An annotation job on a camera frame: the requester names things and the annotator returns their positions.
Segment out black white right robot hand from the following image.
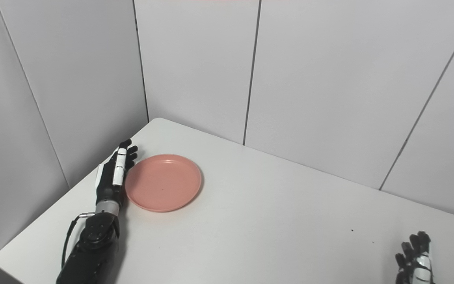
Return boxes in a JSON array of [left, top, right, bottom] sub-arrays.
[[394, 231, 437, 284]]

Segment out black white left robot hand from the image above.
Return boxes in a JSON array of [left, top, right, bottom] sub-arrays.
[[95, 138, 139, 206]]

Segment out pink round plate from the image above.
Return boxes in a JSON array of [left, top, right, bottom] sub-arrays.
[[124, 154, 203, 213]]

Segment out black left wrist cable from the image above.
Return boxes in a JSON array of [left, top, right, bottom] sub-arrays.
[[61, 212, 96, 269]]

